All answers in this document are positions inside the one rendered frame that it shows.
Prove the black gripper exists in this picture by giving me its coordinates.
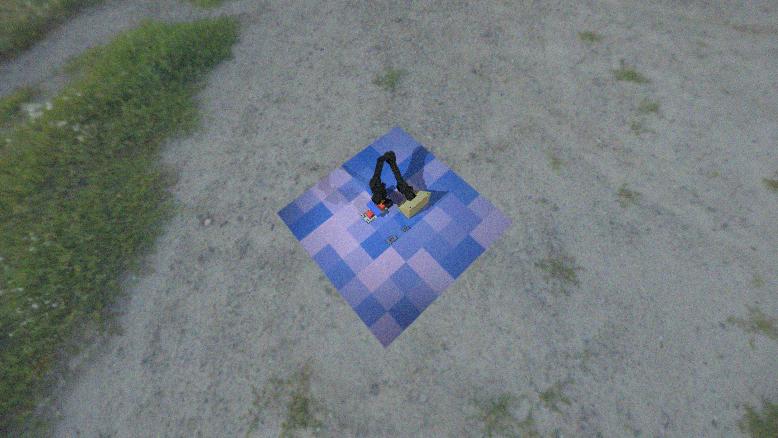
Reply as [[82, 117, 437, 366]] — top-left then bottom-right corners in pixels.
[[381, 192, 394, 208]]

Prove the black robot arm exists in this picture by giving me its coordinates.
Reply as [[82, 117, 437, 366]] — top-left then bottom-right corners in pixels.
[[369, 151, 417, 205]]

